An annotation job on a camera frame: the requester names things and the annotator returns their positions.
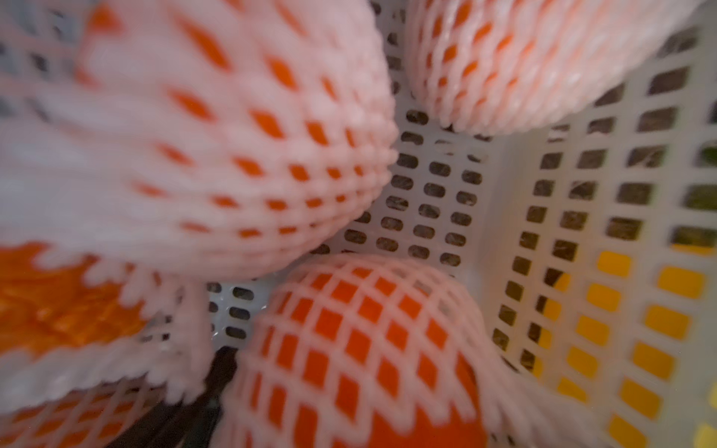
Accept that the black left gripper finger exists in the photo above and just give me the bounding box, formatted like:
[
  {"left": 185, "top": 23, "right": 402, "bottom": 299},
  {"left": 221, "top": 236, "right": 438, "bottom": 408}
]
[{"left": 108, "top": 347, "right": 237, "bottom": 448}]

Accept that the netted orange lower left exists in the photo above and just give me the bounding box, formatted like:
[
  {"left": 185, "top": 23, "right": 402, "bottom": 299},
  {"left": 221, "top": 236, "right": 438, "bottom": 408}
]
[{"left": 1, "top": 378, "right": 165, "bottom": 447}]

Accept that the netted orange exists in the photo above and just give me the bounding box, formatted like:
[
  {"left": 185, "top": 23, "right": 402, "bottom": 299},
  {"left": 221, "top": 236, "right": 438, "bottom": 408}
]
[
  {"left": 404, "top": 0, "right": 698, "bottom": 136},
  {"left": 1, "top": 378, "right": 165, "bottom": 447},
  {"left": 211, "top": 254, "right": 601, "bottom": 447}
]

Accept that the netted orange lower centre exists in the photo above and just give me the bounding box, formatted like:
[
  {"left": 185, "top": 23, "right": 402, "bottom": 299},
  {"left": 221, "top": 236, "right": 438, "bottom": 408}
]
[{"left": 211, "top": 254, "right": 601, "bottom": 447}]

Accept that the white plastic perforated basket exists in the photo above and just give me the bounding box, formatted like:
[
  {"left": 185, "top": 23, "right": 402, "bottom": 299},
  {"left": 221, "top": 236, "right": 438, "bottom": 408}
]
[{"left": 0, "top": 0, "right": 717, "bottom": 448}]

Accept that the yellow plastic tub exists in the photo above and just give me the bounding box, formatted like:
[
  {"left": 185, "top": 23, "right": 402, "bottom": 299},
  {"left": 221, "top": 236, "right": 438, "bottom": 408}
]
[{"left": 527, "top": 244, "right": 716, "bottom": 447}]

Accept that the netted orange upper right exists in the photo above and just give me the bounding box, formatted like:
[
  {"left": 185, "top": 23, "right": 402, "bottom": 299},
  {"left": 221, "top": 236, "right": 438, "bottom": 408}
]
[{"left": 404, "top": 0, "right": 698, "bottom": 136}]

